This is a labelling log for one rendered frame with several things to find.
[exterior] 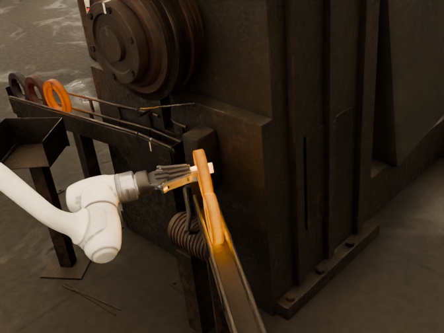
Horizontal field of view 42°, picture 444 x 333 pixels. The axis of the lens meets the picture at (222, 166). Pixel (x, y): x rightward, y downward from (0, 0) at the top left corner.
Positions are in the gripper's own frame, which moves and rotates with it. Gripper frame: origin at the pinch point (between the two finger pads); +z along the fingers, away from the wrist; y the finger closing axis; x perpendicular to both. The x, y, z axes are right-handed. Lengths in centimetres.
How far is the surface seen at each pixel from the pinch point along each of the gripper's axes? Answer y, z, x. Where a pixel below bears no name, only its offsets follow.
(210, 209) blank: 17.4, -0.9, -2.8
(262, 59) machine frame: -15.1, 26.0, 24.9
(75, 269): -63, -62, -77
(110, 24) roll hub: -39, -18, 38
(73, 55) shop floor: -358, -70, -76
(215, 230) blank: 20.8, -1.0, -8.0
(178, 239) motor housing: -10.8, -12.2, -32.7
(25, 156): -69, -66, -18
